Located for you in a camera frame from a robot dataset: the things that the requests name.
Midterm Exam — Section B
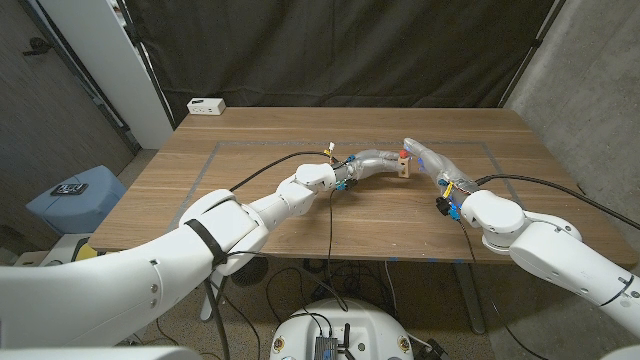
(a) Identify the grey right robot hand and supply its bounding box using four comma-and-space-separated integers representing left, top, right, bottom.
402, 137, 482, 199

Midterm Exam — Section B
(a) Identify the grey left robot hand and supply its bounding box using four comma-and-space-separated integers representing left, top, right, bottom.
335, 148, 405, 194

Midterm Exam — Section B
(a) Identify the black backdrop curtain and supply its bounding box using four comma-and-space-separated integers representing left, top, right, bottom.
117, 0, 569, 126

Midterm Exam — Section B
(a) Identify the grey table leg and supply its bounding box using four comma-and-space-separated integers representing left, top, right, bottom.
452, 262, 487, 335

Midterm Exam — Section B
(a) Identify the black backdrop stand pole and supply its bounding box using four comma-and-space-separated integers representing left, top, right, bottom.
498, 0, 569, 109
115, 0, 177, 130

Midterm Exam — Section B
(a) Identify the black round floor fan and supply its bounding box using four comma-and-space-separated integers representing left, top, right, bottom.
234, 256, 270, 289

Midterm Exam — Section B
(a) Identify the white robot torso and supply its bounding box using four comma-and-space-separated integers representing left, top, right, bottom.
269, 298, 415, 360

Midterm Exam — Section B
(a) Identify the white power strip box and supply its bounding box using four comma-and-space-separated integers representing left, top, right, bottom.
186, 97, 227, 117

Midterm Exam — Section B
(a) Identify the small grey finned box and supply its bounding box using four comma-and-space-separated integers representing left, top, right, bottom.
313, 335, 340, 360

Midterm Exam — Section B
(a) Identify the white table leg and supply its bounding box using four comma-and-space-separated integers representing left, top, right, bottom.
199, 282, 216, 322

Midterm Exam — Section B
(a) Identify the blue stool with phone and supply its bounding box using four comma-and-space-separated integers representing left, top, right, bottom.
25, 165, 127, 236

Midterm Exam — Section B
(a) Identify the black phone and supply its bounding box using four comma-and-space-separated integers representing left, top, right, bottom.
50, 182, 90, 197

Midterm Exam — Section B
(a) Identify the white base with yellow mark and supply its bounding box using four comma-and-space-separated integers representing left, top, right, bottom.
37, 233, 109, 268

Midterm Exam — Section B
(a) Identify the thin black left wrist cable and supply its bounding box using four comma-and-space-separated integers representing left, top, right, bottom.
227, 188, 350, 312

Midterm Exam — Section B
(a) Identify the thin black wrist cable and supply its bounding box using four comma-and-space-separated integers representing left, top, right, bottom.
227, 188, 350, 312
457, 219, 551, 360

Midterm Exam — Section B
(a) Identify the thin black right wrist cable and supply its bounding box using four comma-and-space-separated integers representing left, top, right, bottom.
457, 219, 551, 360

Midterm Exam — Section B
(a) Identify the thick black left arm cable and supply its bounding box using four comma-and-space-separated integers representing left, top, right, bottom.
202, 150, 337, 360

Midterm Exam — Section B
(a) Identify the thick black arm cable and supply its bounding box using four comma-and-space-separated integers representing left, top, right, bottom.
202, 150, 337, 360
474, 173, 640, 232

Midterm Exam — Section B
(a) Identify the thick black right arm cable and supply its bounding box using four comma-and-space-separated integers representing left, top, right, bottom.
474, 173, 640, 232

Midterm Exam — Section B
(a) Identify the black floor cable bundle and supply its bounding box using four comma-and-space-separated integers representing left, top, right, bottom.
264, 259, 396, 326

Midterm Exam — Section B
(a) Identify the white wall panel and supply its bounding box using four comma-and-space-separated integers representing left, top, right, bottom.
37, 0, 174, 150

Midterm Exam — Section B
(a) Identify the black door handle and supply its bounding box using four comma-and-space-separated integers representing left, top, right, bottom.
21, 36, 53, 57

